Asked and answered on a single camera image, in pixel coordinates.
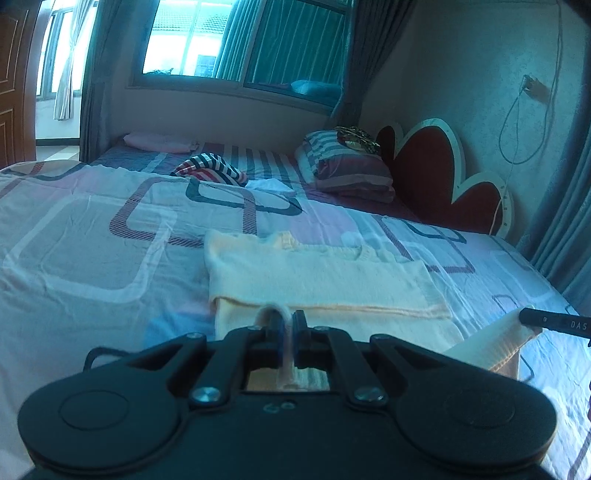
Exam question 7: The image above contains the white sheer curtain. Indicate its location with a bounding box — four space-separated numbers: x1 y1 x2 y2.
53 0 95 122

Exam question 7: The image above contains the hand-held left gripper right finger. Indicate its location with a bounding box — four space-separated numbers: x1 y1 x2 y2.
292 310 468 408

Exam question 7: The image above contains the sliding glass window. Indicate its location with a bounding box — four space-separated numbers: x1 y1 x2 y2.
131 0 356 112

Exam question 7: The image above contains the teal cushion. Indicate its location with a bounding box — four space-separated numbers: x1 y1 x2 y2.
291 80 345 107

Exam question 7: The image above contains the red white black striped cloth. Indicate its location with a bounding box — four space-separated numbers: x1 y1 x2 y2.
170 154 248 186

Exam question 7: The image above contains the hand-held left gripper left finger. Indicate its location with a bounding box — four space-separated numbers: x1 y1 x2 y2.
84 310 284 411

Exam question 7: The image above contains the small white cloth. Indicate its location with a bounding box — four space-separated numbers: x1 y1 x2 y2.
247 178 294 194

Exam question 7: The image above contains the dark striped bed sheet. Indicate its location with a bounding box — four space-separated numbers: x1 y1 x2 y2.
90 141 416 222

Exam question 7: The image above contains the grey-blue pleated curtain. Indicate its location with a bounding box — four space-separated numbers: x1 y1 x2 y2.
517 134 591 305

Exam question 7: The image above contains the bed with patterned sheet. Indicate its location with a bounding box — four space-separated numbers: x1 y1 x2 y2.
0 161 591 480

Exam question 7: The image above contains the dark grey curtain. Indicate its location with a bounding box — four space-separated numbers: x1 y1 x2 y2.
79 0 160 163
330 0 416 134

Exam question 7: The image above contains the striped maroon pillow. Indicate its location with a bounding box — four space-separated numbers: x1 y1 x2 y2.
295 130 393 183
316 175 397 204

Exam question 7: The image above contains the brown wooden door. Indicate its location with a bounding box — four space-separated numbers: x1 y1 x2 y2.
0 0 44 169

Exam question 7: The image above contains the red and white headboard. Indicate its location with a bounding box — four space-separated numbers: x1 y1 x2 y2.
375 119 513 238

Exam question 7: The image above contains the cream knit sweater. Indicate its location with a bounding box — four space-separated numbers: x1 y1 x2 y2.
203 229 539 391

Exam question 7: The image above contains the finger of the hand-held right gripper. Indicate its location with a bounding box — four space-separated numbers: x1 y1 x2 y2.
519 308 566 329

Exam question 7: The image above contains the wall socket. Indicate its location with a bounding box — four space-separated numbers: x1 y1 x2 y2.
522 75 552 100

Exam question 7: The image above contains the dark bag on pillows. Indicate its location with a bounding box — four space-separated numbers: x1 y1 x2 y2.
335 126 382 155

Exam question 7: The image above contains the wall charger with cable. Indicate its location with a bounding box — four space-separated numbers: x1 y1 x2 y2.
489 0 565 237

